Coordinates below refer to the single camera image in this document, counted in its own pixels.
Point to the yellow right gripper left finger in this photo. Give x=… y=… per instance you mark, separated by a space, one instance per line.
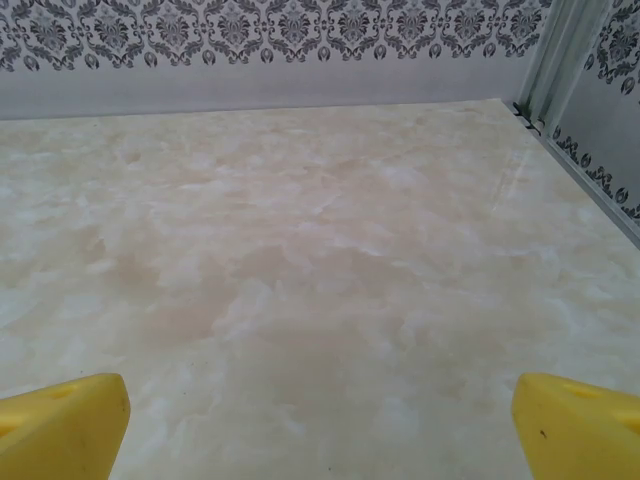
x=60 y=435

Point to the aluminium frame post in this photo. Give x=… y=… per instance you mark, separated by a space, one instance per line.
x=542 y=60

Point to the aluminium side rail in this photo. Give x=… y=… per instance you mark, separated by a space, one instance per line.
x=600 y=186

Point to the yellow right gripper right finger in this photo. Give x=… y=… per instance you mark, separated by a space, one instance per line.
x=580 y=440

